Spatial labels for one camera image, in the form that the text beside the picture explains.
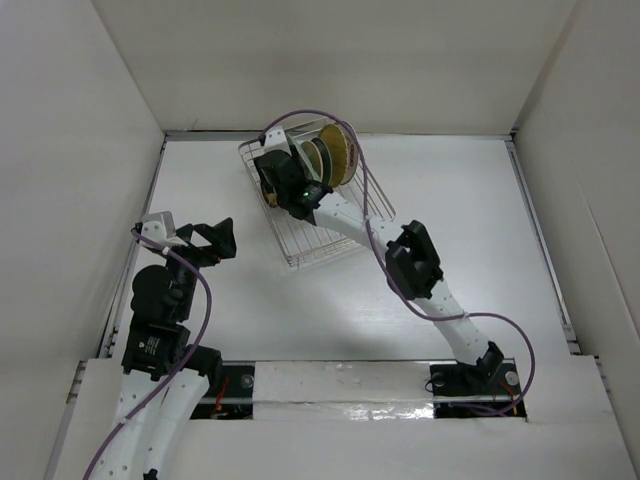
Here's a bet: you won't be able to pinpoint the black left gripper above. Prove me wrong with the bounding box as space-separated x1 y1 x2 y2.
158 216 235 319

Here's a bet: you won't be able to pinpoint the cream plate small motifs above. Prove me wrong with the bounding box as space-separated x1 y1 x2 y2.
301 140 324 178

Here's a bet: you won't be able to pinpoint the yellow woven bamboo plate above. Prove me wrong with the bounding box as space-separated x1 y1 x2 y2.
319 124 347 187

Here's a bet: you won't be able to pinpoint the yellow black rimmed plate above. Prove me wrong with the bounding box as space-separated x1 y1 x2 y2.
259 172 279 208

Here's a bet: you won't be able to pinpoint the blue patterned round plate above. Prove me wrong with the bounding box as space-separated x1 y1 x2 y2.
312 137 332 184

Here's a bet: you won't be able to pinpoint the white plate red characters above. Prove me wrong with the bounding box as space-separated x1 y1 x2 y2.
339 122 359 185

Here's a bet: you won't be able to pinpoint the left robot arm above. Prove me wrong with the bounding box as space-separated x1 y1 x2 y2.
83 211 237 479

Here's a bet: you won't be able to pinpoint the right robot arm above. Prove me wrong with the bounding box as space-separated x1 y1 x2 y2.
254 150 504 393

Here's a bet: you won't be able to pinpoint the silver wire dish rack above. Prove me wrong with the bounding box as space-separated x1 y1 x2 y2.
238 119 399 267

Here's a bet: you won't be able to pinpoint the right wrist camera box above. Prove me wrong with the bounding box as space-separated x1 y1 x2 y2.
262 125 292 156

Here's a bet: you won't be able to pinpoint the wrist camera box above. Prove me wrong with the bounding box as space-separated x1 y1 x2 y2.
140 211 176 248
262 125 292 156

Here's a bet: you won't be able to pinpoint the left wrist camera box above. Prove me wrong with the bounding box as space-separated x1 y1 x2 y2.
140 211 176 248

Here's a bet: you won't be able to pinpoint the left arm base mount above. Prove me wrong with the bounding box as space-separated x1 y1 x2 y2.
191 362 255 420

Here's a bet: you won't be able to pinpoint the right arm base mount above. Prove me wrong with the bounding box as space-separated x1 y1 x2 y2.
424 359 521 419

